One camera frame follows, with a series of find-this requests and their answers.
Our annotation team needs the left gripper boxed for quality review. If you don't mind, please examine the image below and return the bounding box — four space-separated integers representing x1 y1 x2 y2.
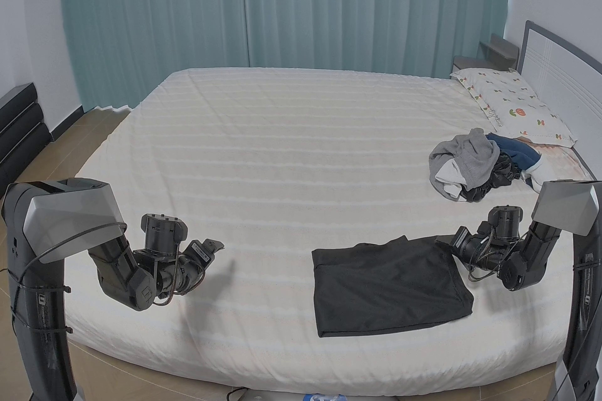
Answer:
176 239 226 292

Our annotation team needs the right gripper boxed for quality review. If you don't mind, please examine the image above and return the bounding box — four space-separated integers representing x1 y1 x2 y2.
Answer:
436 226 480 263

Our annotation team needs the black T-shirt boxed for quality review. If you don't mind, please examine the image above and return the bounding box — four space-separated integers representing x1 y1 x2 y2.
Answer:
311 236 475 339

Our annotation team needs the pile of clothes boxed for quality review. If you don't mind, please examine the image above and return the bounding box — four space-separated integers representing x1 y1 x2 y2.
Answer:
428 128 548 203

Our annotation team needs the bed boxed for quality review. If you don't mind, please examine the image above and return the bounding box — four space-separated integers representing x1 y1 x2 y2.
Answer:
61 20 602 393

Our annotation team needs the white printed pillow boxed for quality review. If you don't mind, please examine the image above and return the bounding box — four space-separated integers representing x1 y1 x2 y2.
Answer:
451 67 578 148

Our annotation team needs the grey bedside table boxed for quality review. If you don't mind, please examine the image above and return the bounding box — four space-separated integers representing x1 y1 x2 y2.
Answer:
451 33 520 72

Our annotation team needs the black chest of drawers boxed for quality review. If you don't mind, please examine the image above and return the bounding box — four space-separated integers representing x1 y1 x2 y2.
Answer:
0 82 51 188

